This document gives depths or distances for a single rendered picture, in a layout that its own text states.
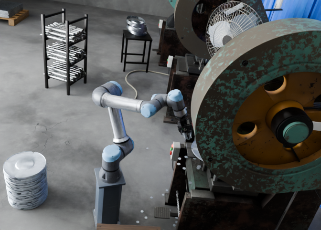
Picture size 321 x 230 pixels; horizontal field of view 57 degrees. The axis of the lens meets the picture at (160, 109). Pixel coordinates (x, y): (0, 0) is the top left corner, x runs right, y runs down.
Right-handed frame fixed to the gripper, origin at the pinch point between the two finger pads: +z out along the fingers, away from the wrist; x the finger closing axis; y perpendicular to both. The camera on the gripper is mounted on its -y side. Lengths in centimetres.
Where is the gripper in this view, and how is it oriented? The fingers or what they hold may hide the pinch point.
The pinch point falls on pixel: (188, 137)
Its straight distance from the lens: 190.8
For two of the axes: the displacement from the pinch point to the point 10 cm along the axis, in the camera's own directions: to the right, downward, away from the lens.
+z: 2.8, 8.1, 5.2
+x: 9.6, -2.8, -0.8
